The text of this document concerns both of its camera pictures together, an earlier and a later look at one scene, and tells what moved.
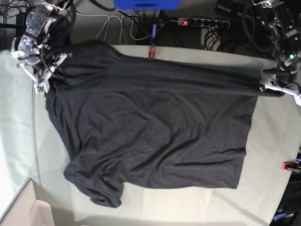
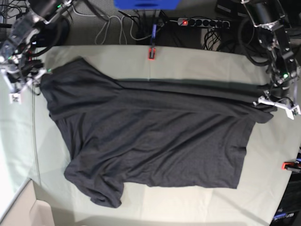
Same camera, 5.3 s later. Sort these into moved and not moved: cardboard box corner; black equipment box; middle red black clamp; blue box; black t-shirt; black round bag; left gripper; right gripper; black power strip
Moved: left gripper; right gripper; black t-shirt
Not moved: black power strip; blue box; cardboard box corner; middle red black clamp; black equipment box; black round bag
